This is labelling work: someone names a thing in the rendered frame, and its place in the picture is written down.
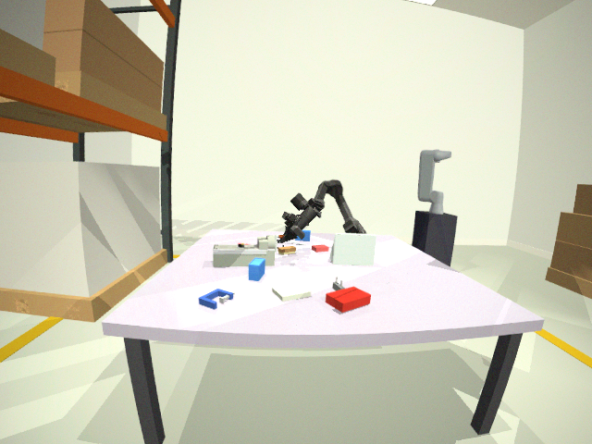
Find red rectangular block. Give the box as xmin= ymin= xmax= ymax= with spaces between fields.
xmin=312 ymin=245 xmax=329 ymax=253
xmin=325 ymin=287 xmax=371 ymax=313

